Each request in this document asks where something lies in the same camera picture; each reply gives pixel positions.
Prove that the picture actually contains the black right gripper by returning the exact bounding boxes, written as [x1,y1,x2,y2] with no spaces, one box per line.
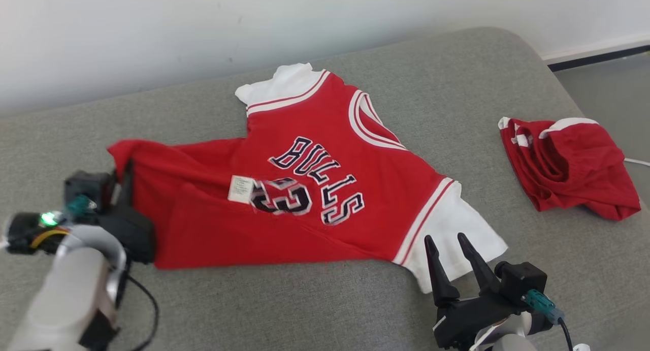
[425,233,526,350]

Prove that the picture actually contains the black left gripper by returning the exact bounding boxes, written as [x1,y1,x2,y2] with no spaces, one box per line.
[99,161,155,264]

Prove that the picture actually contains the red Bulls basketball jersey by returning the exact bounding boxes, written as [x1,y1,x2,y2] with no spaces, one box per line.
[107,63,508,294]

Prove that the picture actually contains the red shorts with white trim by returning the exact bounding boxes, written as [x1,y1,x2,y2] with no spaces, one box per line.
[498,117,641,221]

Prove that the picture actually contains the grey fabric sofa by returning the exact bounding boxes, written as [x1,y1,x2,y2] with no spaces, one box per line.
[0,27,650,351]

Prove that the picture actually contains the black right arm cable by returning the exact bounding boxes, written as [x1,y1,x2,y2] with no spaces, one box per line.
[523,289,574,351]

